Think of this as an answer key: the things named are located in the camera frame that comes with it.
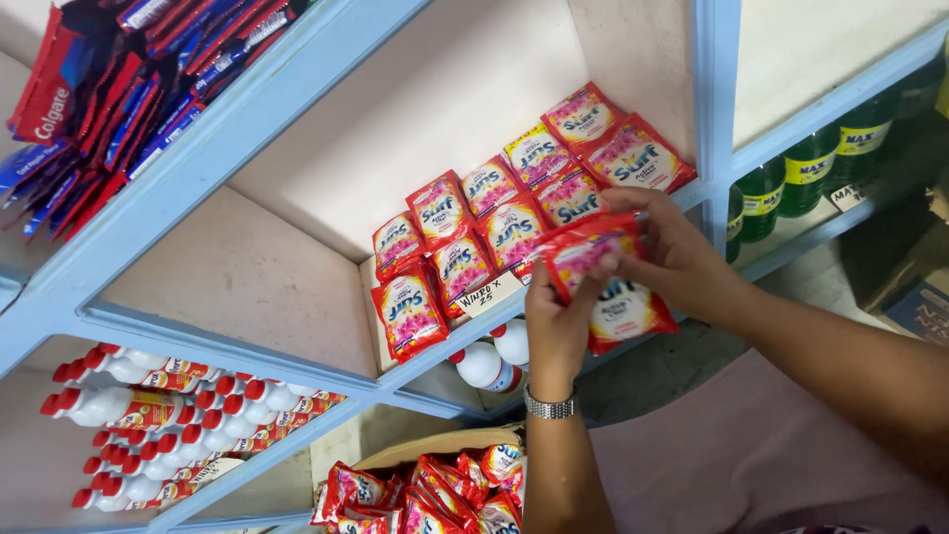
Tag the person's left hand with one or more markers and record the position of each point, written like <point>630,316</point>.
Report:
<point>552,334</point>

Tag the person's right hand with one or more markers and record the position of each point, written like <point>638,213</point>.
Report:
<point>678,256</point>

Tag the red detergent sachet strip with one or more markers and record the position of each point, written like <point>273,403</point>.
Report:
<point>629,315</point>

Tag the white bleach bottle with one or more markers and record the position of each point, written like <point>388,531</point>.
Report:
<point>480,367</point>
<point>513,341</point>

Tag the green liquid bottle yellow label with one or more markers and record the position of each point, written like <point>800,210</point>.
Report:
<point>760,200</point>
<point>734,222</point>
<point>808,174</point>
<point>864,137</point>

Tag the silver metal wristwatch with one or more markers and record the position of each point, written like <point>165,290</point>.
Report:
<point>550,407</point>

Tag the handwritten paper price label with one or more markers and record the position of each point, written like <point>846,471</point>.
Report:
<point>215,469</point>
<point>849,196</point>
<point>489,294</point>

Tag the row of red detergent packets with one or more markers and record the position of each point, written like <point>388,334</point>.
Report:
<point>511,230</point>

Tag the brown cardboard carton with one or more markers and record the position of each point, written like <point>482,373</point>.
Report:
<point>430,445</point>

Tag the heap of red detergent pouches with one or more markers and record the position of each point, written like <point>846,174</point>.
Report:
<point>437,489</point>

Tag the person's pink clothing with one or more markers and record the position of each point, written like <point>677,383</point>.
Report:
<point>726,460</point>

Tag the cardboard box with blue print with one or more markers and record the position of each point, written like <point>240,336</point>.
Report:
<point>923,311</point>

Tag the yellow container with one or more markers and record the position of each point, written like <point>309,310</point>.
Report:
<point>944,89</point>

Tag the light blue wooden shelf unit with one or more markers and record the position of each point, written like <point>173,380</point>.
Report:
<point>222,141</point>

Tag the rows of white red-capped bottles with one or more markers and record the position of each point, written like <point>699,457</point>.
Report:
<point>118,408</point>

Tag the bundle of red blue toothpaste sachets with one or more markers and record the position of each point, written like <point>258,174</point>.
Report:
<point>111,111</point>

